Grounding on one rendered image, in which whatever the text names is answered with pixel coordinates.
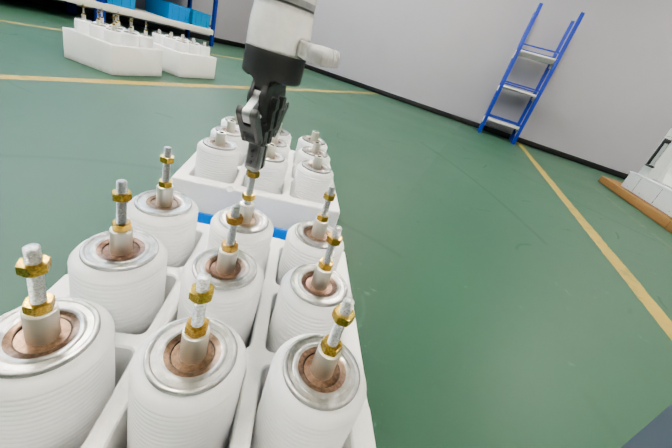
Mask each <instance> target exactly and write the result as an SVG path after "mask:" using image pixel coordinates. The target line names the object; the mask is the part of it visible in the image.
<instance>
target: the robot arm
mask: <svg viewBox="0 0 672 448"><path fill-rule="evenodd" d="M317 1H318V0H254V3H253V7H252V10H251V13H250V18H249V24H248V31H247V37H246V43H245V50H244V56H243V63H242V69H243V70H244V72H246V73H247V74H250V75H251V76H252V78H253V81H252V84H251V87H250V89H249V91H248V95H247V104H246V106H243V105H240V104H239V105H238V106H237V107H236V116H237V121H238V125H239V130H240V135H241V139H242V140H243V141H247V142H249V144H248V149H247V154H246V159H245V165H244V166H245V168H246V169H249V170H251V171H254V172H258V171H259V170H260V169H262V168H263V167H264V165H265V160H266V155H267V150H268V145H267V144H270V143H271V142H272V137H274V138H275V137H276V135H277V133H278V130H279V128H280V126H281V123H282V121H283V118H284V116H285V114H286V111H287V109H288V107H289V102H287V101H286V97H285V94H286V86H292V87H296V86H299V85H300V84H301V80H302V76H303V71H304V67H305V63H306V61H307V62H310V63H311V64H312V63H313V64H316V65H319V66H321V67H327V68H338V65H339V61H340V53H339V52H338V51H336V50H333V49H330V48H328V47H325V46H321V45H316V44H312V43H310V41H311V36H312V28H313V19H314V14H315V9H316V5H317Z"/></svg>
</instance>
